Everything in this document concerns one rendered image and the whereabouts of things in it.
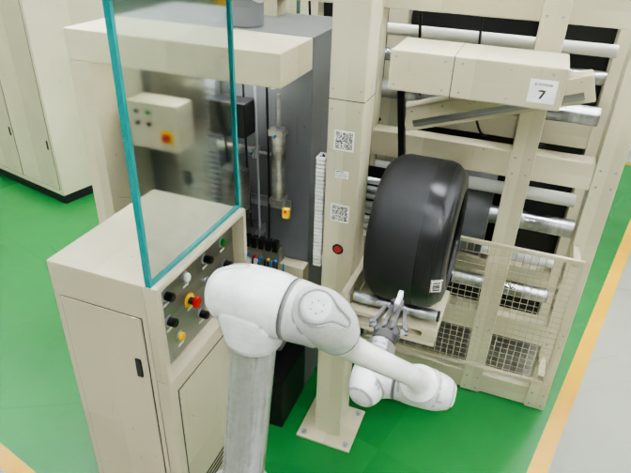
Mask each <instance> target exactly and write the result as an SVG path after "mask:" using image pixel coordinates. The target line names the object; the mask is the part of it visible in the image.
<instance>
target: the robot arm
mask: <svg viewBox="0 0 631 473"><path fill-rule="evenodd" d="M403 297H404V291H402V290H399V293H398V295H397V298H393V299H392V302H391V304H390V305H388V304H384V305H383V307H382V308H381V309H380V310H379V311H378V313H377V314H376V315H375V316H374V317H373V318H371V319H369V327H372V328H373V329H374V332H373V335H372V337H371V338H369V339H368V341H366V340H364V339H362V338H361V337H360V335H361V330H360V326H359V321H358V317H357V315H356V314H355V312H354V311H353V309H352V307H351V306H350V305H349V303H348V302H347V301H346V300H345V299H344V298H343V297H342V296H341V295H340V294H338V293H337V292H335V291H334V290H331V289H330V288H327V287H323V286H320V285H318V284H315V283H313V282H309V281H306V280H304V279H301V278H298V277H295V276H293V275H291V274H289V273H287V272H284V271H281V270H278V269H274V268H271V267H264V266H260V265H255V264H232V265H230V266H226V267H220V268H218V269H216V270H215V271H214V272H213V273H212V275H211V276H210V277H209V279H208V282H207V285H206V289H205V304H206V306H207V308H208V311H209V312H210V314H211V315H212V316H213V317H214V318H216V319H218V322H219V325H220V327H221V330H222V333H223V337H224V340H225V342H226V344H227V345H228V347H229V348H230V352H229V366H228V380H227V394H226V414H225V428H224V442H223V468H221V469H220V470H219V471H218V472H216V473H267V472H266V471H265V461H266V451H267V442H268V432H269V414H270V404H271V394H272V385H273V376H274V366H275V356H276V350H277V349H278V348H279V347H280V346H281V344H282V343H283V341H286V342H290V343H296V344H300V345H304V346H307V347H311V348H315V347H316V348H317V349H319V350H321V351H323V352H325V353H327V354H329V355H333V356H338V357H341V358H343V359H346V360H348V361H350V362H352V363H354V364H355V365H354V367H353V370H352V373H351V376H350V379H349V396H350V398H351V400H352V401H353V402H354V403H356V404H358V405H360V406H362V407H370V406H372V405H374V404H376V403H378V402H379V401H380V399H394V400H396V401H399V402H401V403H403V404H408V405H411V406H415V407H418V408H422V409H426V410H431V411H443V410H447V409H449V408H450V407H452V406H453V405H454V400H455V396H456V390H457V386H456V384H455V383H454V381H453V379H452V378H451V377H449V376H448V375H446V374H444V373H441V372H439V371H437V370H436V369H433V368H430V367H428V366H426V365H423V364H411V363H409V362H407V361H405V360H403V359H401V358H399V357H397V356H395V355H394V353H395V344H396V341H397V339H398V338H399V337H400V335H405V336H408V327H407V309H406V308H403V306H404V300H403ZM393 310H395V311H396V313H395V316H394V318H393V320H392V322H390V319H391V316H392V312H393ZM385 313H387V314H386V316H385V318H384V321H382V322H380V323H378V321H379V320H380V319H381V318H382V316H383V315H384V314H385ZM400 314H402V315H403V321H402V328H401V331H400V330H399V328H398V326H397V322H398V320H399V317H400Z"/></svg>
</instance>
